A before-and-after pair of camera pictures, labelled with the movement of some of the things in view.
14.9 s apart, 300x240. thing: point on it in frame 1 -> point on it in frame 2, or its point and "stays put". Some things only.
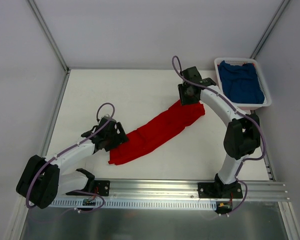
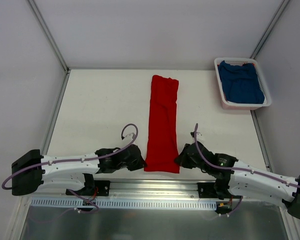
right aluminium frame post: [270, 29] stays put
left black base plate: [98, 187] stays put
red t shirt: [141, 139] -> [162, 152]
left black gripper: [120, 133] -> [135, 158]
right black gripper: [187, 97] -> [185, 156]
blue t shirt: [240, 82] stays put
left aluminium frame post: [48, 33] stays put
